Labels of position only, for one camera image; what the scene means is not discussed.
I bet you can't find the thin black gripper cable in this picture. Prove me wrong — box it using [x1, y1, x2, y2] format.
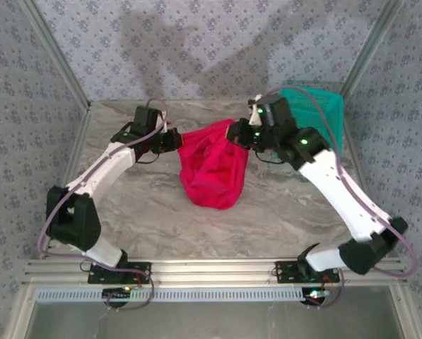
[136, 153, 162, 165]
[251, 150, 286, 165]

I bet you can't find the aluminium frame post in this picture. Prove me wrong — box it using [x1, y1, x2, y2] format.
[339, 0, 408, 98]
[19, 0, 93, 111]

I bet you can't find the right controller board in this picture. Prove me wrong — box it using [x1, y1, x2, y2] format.
[300, 287, 330, 307]

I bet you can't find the left controller board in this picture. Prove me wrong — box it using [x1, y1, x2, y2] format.
[102, 287, 132, 304]

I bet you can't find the grey metal panel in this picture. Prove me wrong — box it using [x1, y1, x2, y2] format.
[26, 302, 406, 339]

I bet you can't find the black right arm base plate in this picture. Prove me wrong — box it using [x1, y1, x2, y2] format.
[274, 260, 341, 284]

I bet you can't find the controller board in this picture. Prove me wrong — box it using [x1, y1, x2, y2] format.
[300, 287, 330, 307]
[102, 287, 132, 304]

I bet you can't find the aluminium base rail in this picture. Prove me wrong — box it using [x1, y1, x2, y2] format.
[23, 259, 408, 287]

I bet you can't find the red t-shirt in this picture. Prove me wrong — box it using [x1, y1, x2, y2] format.
[177, 118, 250, 211]

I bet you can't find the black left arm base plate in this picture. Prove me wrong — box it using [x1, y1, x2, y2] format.
[87, 261, 152, 285]

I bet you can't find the thin black right gripper cable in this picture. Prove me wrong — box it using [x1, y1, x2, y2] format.
[251, 150, 286, 165]

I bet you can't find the teal plastic basket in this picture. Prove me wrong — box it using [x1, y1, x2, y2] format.
[272, 83, 345, 160]

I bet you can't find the aluminium side rail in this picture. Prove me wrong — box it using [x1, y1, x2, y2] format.
[343, 141, 390, 258]
[39, 105, 93, 261]

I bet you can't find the thin black left gripper cable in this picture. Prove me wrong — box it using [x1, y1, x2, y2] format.
[136, 153, 162, 165]

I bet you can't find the grey slotted cable duct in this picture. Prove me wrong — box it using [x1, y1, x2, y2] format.
[35, 285, 303, 304]

